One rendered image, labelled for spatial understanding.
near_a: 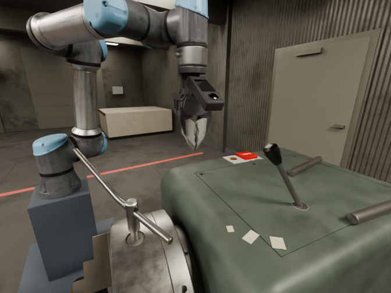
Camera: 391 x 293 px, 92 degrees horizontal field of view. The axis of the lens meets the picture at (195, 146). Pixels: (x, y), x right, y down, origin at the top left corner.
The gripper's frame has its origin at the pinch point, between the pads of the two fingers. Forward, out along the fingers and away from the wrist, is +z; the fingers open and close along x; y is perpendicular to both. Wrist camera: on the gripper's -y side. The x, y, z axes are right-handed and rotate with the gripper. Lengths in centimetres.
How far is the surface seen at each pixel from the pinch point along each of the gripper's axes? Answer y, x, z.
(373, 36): 90, -268, -74
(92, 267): -7.8, 27.4, 21.1
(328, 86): 126, -261, -20
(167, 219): -10.4, 11.6, 12.4
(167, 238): -22.1, 14.9, 6.3
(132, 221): -14.4, 18.9, 7.6
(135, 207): -14.5, 18.2, 4.9
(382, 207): -30.3, -28.7, 8.4
